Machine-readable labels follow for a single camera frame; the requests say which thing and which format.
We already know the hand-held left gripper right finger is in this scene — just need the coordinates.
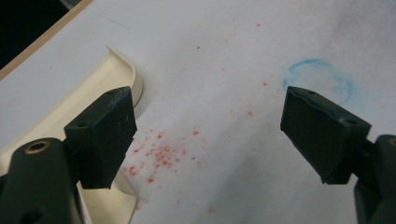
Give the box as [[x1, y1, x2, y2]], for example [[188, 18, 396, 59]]
[[279, 86, 373, 185]]

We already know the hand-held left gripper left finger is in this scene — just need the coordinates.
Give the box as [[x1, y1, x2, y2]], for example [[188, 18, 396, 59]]
[[64, 86, 138, 190]]

